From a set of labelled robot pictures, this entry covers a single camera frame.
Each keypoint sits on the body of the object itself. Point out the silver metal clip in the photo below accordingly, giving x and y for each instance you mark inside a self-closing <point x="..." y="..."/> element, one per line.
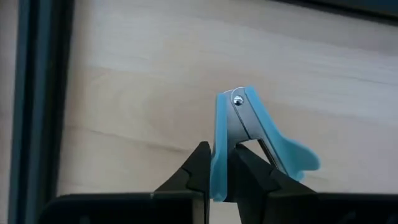
<point x="241" y="124"/>

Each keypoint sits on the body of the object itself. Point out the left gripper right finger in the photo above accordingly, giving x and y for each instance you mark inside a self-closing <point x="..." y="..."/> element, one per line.
<point x="264" y="193"/>

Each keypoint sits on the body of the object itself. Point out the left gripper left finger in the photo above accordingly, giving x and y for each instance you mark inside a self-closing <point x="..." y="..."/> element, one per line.
<point x="192" y="177"/>

